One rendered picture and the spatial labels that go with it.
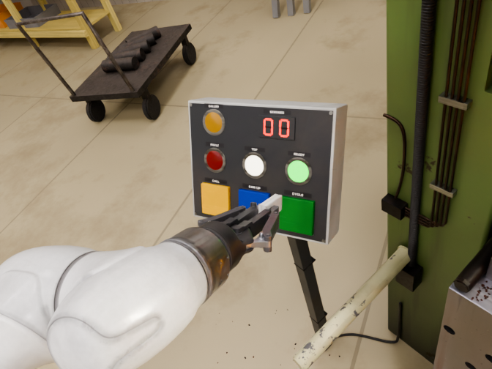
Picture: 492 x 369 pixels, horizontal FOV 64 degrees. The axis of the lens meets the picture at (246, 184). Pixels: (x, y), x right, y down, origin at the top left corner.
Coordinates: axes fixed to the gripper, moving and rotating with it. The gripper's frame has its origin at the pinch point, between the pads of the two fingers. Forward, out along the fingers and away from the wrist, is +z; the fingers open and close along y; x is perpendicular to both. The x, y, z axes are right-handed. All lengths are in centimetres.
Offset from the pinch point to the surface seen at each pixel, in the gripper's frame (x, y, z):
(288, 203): -3.6, -1.8, 12.5
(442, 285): -36, 29, 53
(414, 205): -8.9, 20.0, 39.0
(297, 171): 3.4, -0.1, 12.8
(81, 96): -2, -239, 157
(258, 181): 0.1, -9.0, 13.3
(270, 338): -89, -32, 70
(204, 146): 6.2, -22.8, 13.3
